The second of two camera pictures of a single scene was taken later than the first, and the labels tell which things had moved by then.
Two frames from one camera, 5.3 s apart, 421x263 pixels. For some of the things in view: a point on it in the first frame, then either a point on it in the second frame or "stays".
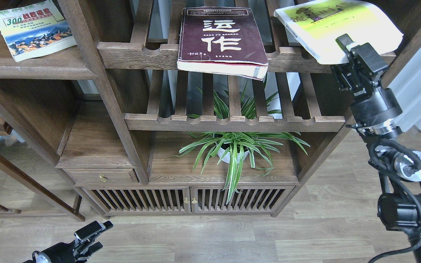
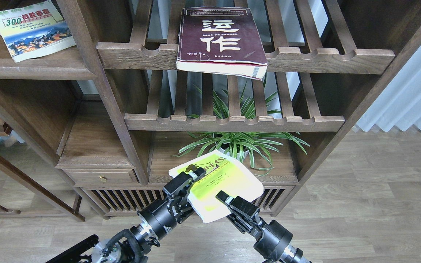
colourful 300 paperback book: [35, 30] stays
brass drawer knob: [102, 178] stays
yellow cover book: [315, 25] → [223, 172]
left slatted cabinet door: [166, 199] stays
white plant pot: [222, 153] stays
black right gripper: [374, 107] → [273, 239]
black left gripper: [63, 252] → [162, 216]
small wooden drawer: [89, 177] stays
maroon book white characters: [223, 40] stays
